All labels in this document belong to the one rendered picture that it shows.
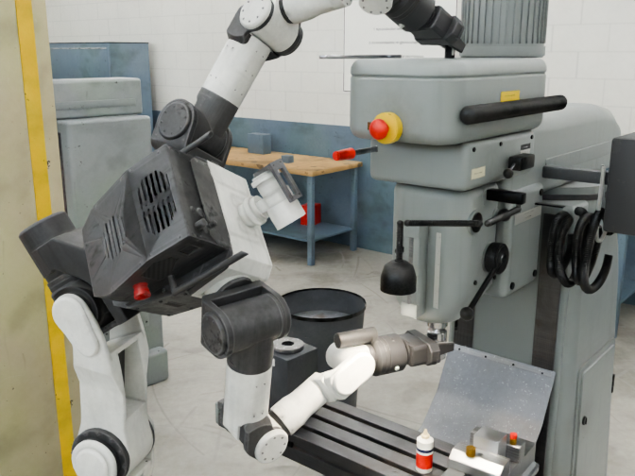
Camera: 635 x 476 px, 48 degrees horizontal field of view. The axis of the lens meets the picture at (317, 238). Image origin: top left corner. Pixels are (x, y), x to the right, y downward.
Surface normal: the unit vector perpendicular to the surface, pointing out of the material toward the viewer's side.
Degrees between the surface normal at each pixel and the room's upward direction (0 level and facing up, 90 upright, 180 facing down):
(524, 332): 90
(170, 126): 64
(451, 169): 90
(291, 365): 90
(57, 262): 90
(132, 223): 75
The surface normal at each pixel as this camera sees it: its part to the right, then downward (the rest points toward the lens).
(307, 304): 0.32, 0.18
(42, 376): 0.77, 0.16
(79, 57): -0.64, 0.19
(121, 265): -0.69, -0.09
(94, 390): -0.29, 0.24
